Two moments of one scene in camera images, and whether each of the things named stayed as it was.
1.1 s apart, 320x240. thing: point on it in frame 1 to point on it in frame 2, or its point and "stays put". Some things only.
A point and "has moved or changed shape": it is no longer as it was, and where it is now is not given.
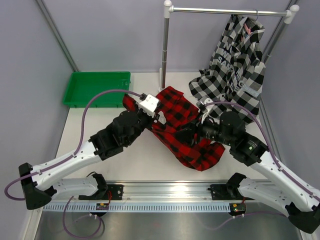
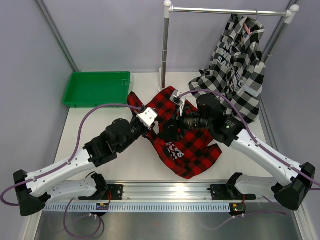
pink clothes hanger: [248, 30] stays put
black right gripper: [187, 134] to [171, 127]
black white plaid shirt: [233, 81] stays put
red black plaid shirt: [172, 112] has moved or changed shape
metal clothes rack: [289, 14] stays put
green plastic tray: [82, 86] stays put
